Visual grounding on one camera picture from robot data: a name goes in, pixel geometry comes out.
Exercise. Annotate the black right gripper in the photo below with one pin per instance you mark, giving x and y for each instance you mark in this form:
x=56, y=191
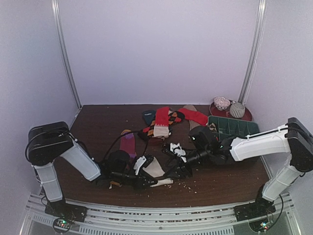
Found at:
x=179, y=169

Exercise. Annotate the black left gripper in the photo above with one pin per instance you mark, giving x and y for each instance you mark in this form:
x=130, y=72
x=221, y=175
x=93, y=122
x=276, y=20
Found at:
x=140, y=184

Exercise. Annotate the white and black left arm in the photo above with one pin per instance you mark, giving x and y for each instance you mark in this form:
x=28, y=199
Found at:
x=48, y=142

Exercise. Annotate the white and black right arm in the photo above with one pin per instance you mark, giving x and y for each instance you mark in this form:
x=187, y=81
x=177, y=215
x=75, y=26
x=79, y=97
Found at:
x=292, y=138

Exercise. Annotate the red and cream lace sock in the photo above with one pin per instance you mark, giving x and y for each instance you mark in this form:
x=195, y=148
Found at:
x=161, y=127

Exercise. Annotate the tan and brown ribbed sock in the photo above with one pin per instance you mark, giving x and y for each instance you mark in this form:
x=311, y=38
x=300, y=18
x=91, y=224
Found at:
x=193, y=122

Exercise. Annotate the rolled argyle sock in tray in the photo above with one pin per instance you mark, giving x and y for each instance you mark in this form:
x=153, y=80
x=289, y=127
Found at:
x=212, y=127

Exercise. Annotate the black red yellow argyle sock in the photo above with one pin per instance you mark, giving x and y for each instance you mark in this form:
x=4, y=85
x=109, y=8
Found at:
x=174, y=117

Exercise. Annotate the long red sock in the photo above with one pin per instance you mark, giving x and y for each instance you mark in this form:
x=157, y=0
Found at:
x=193, y=116

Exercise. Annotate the green plastic divided organizer tray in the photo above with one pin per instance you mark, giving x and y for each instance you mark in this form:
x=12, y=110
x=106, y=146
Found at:
x=228, y=129

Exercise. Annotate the dark teal sock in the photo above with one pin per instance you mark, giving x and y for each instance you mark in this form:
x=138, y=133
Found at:
x=148, y=116

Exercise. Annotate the dark red round plate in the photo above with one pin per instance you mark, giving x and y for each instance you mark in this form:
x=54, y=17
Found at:
x=214, y=111

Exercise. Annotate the patterned white ceramic bowl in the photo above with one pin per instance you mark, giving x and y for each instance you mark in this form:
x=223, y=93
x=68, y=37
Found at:
x=221, y=103

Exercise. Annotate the striped grey ceramic cup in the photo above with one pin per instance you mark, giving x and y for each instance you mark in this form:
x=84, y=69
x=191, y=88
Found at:
x=237, y=110

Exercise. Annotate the left round controller board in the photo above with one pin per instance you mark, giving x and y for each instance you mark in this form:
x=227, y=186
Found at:
x=62, y=226

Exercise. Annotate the round controller board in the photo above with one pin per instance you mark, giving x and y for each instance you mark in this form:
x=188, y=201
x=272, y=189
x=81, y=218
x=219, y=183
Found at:
x=62, y=226
x=260, y=225

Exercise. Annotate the right round controller board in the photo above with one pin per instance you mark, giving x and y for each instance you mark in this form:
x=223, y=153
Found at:
x=260, y=225

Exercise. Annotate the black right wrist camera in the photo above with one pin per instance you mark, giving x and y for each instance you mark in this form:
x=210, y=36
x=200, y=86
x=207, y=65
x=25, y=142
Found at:
x=202, y=137

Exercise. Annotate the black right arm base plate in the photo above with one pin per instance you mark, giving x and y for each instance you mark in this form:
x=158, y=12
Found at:
x=260, y=207

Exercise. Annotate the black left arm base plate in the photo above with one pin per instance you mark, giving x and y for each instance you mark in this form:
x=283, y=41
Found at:
x=66, y=211

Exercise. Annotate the right aluminium corner post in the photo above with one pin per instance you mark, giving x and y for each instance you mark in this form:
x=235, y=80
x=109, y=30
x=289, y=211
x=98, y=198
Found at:
x=256, y=44

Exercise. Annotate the aluminium corner post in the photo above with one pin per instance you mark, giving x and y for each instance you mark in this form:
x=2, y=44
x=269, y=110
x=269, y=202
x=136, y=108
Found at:
x=256, y=44
x=65, y=58

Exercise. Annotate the left aluminium corner post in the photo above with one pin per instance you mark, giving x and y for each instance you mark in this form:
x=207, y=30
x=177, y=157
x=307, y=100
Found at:
x=65, y=58

